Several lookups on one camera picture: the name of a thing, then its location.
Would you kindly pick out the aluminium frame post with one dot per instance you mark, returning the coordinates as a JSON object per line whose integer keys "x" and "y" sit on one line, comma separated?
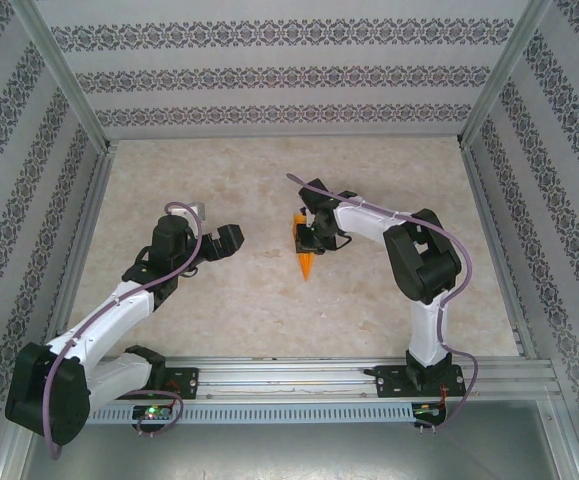
{"x": 502, "y": 75}
{"x": 68, "y": 75}

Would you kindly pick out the orange paper sheet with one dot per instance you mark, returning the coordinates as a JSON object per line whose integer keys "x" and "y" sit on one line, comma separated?
{"x": 307, "y": 265}

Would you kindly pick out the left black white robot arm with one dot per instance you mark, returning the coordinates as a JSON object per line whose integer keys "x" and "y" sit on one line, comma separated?
{"x": 104, "y": 320}

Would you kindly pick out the aluminium side rail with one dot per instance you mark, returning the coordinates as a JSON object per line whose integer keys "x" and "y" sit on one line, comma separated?
{"x": 95, "y": 200}
{"x": 484, "y": 200}

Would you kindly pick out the aluminium mounting rail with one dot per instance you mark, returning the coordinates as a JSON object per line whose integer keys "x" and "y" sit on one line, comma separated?
{"x": 284, "y": 382}

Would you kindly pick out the aluminium frame beam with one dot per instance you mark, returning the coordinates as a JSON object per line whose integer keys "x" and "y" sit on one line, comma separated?
{"x": 5, "y": 466}
{"x": 566, "y": 440}

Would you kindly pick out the aluminium back rail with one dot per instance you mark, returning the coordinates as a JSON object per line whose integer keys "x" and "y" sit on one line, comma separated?
{"x": 284, "y": 136}

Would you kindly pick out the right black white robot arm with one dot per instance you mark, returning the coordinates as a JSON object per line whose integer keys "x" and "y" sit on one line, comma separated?
{"x": 364, "y": 222}

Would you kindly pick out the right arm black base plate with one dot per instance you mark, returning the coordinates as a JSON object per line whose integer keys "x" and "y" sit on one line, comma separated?
{"x": 391, "y": 384}

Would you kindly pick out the grey metal sheet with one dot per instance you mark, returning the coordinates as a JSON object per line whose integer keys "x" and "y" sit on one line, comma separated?
{"x": 289, "y": 455}

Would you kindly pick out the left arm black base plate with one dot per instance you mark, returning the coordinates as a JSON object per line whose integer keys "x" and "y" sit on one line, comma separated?
{"x": 184, "y": 384}

